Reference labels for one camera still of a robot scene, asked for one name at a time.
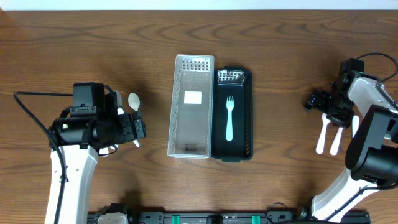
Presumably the mint green plastic fork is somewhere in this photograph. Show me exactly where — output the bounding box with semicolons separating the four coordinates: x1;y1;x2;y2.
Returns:
225;96;234;141

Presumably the pink plastic fork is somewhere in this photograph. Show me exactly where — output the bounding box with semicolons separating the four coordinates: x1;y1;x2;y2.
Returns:
330;127;344;156

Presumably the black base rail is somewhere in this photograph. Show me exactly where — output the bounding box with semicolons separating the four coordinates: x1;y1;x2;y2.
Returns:
87;202;371;224

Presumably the white label sticker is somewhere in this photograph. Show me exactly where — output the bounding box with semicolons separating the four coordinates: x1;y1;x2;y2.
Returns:
183;91;203;105

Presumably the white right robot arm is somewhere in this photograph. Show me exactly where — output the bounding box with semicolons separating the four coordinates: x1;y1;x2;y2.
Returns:
305;70;397;222

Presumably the clear plastic basket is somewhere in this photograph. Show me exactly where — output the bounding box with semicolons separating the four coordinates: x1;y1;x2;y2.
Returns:
167;54;215;159

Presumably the black plastic basket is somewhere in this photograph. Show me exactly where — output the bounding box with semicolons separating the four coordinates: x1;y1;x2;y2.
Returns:
211;66;254;162

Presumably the beige plastic spoon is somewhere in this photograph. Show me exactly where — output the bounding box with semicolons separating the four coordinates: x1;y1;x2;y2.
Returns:
128;93;142;147

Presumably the white plastic fork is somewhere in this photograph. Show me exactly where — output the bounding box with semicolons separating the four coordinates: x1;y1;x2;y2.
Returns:
351;115;360;138

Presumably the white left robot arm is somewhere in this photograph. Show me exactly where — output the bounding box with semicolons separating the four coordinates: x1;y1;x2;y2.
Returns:
45;111;146;223

